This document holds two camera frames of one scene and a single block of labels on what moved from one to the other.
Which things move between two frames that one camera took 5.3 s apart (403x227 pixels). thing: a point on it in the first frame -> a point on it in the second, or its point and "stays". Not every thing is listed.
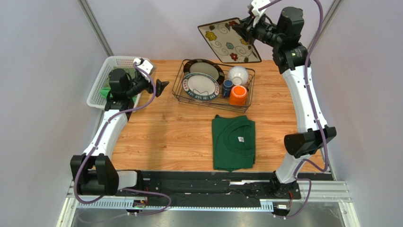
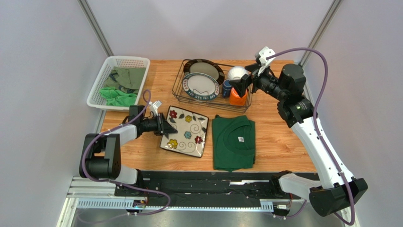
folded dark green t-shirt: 233,140 stays
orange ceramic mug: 238,95 stays
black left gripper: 160,86 -> 162,127
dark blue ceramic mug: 226,88 stays
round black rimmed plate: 205,66 stays
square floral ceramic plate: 228,44 -> 192,130
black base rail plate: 243,185 stays
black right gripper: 248,26 -> 248,81
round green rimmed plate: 200,86 stays
